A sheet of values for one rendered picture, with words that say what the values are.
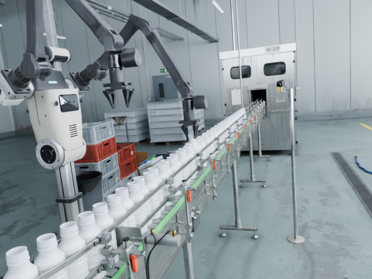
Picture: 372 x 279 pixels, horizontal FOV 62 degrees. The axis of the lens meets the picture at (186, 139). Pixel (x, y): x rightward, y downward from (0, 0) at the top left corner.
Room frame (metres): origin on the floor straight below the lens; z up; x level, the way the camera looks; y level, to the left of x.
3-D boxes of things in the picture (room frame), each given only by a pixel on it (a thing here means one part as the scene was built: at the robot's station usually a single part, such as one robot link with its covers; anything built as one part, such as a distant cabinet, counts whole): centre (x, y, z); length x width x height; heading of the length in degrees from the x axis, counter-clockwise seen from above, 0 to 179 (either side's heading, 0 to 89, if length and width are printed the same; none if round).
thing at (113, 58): (1.24, 0.24, 1.57); 0.07 x 0.06 x 0.07; 73
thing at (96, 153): (4.03, 1.23, 0.78); 0.61 x 0.41 x 0.22; 169
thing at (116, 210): (0.83, 0.22, 1.08); 0.06 x 0.06 x 0.17
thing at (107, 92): (1.24, 0.26, 1.44); 0.07 x 0.07 x 0.09; 72
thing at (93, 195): (3.18, 1.15, 0.32); 0.45 x 0.45 x 0.64
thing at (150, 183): (1.05, 0.14, 1.08); 0.06 x 0.06 x 0.17
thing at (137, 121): (9.36, 1.64, 0.50); 1.23 x 1.05 x 1.00; 160
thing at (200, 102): (1.60, -0.06, 1.39); 0.12 x 0.09 x 0.12; 72
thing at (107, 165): (4.02, 1.23, 0.55); 0.61 x 0.41 x 0.22; 169
